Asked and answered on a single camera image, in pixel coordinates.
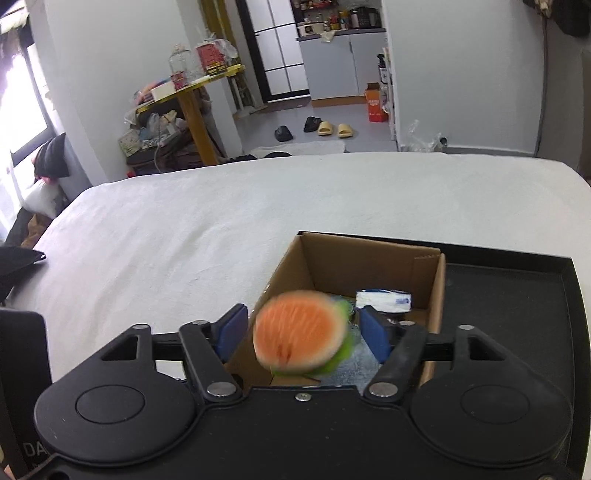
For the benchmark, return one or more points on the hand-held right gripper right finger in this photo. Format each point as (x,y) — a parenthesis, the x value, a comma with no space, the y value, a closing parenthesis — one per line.
(371,332)

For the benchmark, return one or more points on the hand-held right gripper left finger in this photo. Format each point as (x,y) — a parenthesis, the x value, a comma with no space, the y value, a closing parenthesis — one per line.
(231,330)

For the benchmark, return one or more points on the grey fluffy cloth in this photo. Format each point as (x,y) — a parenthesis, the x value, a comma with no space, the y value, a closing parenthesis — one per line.
(358,364)

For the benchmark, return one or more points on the blue tissue pack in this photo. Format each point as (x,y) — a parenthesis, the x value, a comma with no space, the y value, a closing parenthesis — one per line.
(385,299)

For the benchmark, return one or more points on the plush burger toy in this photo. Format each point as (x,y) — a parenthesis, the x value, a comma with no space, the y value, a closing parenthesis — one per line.
(295,332)

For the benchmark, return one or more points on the brown cardboard box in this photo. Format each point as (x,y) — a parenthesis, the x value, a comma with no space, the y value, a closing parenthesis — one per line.
(360,263)

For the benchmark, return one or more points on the black tray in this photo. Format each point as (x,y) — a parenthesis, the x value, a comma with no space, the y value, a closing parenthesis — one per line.
(508,300)

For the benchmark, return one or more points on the black cushion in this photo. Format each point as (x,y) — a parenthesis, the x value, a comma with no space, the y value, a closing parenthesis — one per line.
(16,270)

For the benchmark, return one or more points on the white bag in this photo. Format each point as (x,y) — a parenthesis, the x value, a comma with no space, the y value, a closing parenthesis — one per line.
(42,198)

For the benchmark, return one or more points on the white floor rug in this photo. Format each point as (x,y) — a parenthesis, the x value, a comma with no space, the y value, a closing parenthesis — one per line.
(300,147)

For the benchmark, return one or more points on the clear plastic bag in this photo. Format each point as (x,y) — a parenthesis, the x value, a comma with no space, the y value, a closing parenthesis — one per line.
(420,138)

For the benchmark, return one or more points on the pile of household clutter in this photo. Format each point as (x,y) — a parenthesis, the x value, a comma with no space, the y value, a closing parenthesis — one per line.
(157,143)

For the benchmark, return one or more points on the black slipper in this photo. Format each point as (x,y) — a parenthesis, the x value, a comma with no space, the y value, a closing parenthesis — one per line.
(283,134)
(312,124)

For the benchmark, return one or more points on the black pillow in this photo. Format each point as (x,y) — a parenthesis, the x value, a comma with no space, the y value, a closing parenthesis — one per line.
(51,157)

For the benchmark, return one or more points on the yellow table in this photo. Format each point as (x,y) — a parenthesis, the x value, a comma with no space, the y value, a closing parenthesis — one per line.
(198,124)

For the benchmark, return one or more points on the orange carton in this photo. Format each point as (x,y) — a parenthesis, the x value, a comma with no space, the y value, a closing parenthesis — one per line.
(375,104)

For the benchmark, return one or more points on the flat white box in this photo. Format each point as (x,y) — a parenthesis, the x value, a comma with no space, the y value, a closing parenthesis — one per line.
(164,91)

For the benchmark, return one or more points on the small red box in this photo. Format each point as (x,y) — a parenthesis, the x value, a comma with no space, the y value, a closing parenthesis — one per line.
(179,81)

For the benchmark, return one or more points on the black spray bottle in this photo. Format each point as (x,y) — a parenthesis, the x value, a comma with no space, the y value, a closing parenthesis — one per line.
(382,69)

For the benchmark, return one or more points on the grey kitchen cabinet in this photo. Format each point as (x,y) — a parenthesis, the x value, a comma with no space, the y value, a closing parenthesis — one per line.
(341,64)

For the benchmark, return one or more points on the large red box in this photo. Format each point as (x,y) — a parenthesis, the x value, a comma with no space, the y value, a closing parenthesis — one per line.
(211,60)

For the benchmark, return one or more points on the clear glass jar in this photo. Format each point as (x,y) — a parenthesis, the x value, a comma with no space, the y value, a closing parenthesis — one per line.
(180,60)

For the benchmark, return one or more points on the black framed glass door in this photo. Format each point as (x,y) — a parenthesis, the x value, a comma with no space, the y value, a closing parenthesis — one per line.
(277,46)

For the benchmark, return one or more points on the white rice cooker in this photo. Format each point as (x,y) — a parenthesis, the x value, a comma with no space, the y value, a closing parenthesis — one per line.
(310,30)

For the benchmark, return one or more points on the black kitchen appliance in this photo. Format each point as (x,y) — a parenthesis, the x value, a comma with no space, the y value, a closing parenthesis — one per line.
(369,17)

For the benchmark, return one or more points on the dark hanging clothes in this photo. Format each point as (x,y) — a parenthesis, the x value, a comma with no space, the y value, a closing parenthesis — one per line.
(568,16)

